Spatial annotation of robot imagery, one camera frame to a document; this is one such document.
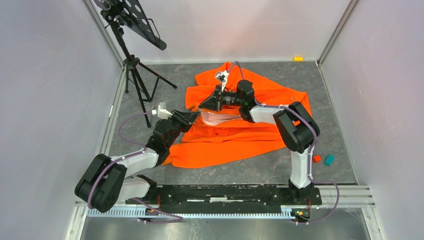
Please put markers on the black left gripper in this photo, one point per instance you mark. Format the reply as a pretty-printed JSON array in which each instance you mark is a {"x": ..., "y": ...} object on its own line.
[{"x": 186, "y": 118}]

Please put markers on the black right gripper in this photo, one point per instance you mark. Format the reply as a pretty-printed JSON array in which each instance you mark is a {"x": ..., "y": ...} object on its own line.
[{"x": 212, "y": 103}]

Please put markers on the orange zip jacket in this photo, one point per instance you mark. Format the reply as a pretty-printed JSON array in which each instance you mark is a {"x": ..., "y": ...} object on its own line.
[{"x": 209, "y": 145}]

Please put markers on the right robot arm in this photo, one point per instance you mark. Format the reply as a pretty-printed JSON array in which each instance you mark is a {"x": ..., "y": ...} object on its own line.
[{"x": 298, "y": 130}]

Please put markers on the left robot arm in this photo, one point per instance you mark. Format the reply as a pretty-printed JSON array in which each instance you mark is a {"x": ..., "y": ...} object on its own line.
[{"x": 110, "y": 180}]

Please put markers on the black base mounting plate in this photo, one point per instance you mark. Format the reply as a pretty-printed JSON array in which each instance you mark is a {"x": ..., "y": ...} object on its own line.
[{"x": 226, "y": 198}]

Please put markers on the yellow block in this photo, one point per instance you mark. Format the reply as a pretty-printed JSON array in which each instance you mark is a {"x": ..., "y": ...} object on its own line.
[{"x": 298, "y": 59}]

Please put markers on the small orange block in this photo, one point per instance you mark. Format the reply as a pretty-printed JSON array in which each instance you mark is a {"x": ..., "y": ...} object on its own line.
[{"x": 316, "y": 158}]

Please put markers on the teal block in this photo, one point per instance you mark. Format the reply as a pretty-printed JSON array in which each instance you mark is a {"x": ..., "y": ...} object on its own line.
[{"x": 329, "y": 160}]

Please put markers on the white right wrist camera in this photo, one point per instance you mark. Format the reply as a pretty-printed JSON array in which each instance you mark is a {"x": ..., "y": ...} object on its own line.
[{"x": 222, "y": 77}]

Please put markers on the aluminium corner rail left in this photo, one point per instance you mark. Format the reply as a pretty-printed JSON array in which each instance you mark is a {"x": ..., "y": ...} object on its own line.
[{"x": 101, "y": 27}]

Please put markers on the aluminium corner rail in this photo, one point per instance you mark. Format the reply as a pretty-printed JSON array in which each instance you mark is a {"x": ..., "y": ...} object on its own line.
[
  {"x": 101, "y": 27},
  {"x": 352, "y": 4}
]

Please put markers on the aluminium front frame rails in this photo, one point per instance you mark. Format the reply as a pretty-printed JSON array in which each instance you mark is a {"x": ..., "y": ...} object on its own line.
[{"x": 348, "y": 212}]

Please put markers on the aluminium corner rail right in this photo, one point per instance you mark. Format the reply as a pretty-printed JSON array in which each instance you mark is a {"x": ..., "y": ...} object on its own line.
[{"x": 352, "y": 4}]

